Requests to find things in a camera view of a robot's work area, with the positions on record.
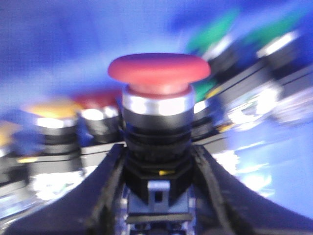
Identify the yellow push button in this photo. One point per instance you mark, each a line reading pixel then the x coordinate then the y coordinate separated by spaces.
pixel 10 169
pixel 48 142

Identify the right blue plastic bin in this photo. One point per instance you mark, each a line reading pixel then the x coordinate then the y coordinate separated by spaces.
pixel 52 47

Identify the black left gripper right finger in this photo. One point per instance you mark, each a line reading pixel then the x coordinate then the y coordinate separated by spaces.
pixel 239 210

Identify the green push button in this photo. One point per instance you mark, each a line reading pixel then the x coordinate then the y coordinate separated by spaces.
pixel 240 92
pixel 288 57
pixel 209 118

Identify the red mushroom push button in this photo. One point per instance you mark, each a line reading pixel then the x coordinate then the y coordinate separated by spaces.
pixel 157 110

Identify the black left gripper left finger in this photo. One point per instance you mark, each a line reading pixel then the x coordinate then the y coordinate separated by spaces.
pixel 88 209

